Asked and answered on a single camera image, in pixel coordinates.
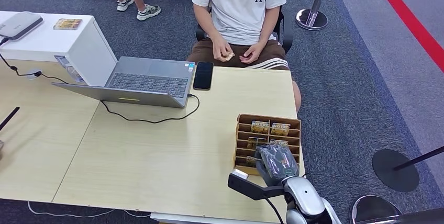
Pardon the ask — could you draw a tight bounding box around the black smartphone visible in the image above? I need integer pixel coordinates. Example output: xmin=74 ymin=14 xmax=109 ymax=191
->
xmin=193 ymin=61 xmax=214 ymax=91

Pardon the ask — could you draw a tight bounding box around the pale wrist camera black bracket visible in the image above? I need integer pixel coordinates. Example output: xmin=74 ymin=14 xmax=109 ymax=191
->
xmin=227 ymin=169 xmax=285 ymax=201

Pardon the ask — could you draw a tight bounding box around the clear plastic holder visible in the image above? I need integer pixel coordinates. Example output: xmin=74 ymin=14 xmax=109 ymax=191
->
xmin=54 ymin=54 xmax=86 ymax=84

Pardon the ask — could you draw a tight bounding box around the chrome base stanchion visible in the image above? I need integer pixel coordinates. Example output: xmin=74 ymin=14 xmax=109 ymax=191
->
xmin=349 ymin=195 xmax=444 ymax=224

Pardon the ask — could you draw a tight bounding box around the grey open laptop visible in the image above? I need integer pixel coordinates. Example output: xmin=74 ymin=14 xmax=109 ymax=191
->
xmin=52 ymin=55 xmax=197 ymax=109

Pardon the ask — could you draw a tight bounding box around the wooden card organizer box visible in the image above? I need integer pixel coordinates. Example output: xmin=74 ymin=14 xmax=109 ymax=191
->
xmin=233 ymin=113 xmax=302 ymax=176

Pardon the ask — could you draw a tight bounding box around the chrome stanchion post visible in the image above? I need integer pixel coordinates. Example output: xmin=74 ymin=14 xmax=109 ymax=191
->
xmin=295 ymin=0 xmax=335 ymax=31

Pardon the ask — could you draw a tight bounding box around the black base stanchion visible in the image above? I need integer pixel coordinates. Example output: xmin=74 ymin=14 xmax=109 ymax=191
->
xmin=372 ymin=146 xmax=444 ymax=193

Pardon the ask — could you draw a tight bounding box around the black laptop power cable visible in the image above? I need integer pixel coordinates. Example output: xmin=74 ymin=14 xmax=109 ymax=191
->
xmin=101 ymin=93 xmax=201 ymax=124

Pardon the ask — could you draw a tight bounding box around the person's right hand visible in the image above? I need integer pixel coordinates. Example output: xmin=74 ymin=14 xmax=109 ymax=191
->
xmin=210 ymin=34 xmax=235 ymax=63

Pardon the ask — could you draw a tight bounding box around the white cabinet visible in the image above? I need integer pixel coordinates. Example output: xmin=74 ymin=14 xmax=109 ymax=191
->
xmin=0 ymin=10 xmax=119 ymax=87

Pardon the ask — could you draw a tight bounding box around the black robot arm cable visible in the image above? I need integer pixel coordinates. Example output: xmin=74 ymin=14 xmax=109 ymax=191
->
xmin=263 ymin=196 xmax=286 ymax=224

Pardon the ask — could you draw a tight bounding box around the seated person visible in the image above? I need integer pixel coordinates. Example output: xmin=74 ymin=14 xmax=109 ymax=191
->
xmin=186 ymin=0 xmax=303 ymax=114

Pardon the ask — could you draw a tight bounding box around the person's left hand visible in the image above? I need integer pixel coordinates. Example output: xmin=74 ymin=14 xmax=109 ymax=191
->
xmin=239 ymin=42 xmax=266 ymax=65

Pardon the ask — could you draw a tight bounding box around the black rod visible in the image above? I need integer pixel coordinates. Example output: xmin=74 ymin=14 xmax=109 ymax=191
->
xmin=0 ymin=106 xmax=21 ymax=132

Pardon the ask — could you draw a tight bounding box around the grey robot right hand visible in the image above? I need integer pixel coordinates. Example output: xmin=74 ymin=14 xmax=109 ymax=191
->
xmin=254 ymin=144 xmax=300 ymax=187

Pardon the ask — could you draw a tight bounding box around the white floor cable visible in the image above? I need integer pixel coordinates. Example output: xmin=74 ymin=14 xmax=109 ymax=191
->
xmin=27 ymin=200 xmax=152 ymax=219

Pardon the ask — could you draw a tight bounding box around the grey flat device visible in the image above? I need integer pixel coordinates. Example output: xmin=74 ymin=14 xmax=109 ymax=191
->
xmin=0 ymin=10 xmax=45 ymax=41

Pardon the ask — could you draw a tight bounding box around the thin black device cable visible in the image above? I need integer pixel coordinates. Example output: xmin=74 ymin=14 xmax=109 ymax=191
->
xmin=0 ymin=37 xmax=70 ymax=84

